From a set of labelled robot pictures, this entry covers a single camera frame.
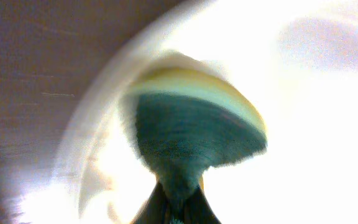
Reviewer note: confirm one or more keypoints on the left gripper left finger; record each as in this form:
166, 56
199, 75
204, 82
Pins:
155, 209

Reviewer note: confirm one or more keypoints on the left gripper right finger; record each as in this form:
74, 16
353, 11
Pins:
198, 211

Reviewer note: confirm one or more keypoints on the green yellow sponge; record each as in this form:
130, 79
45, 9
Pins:
182, 119

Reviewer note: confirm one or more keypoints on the pale green plate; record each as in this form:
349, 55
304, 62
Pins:
296, 62

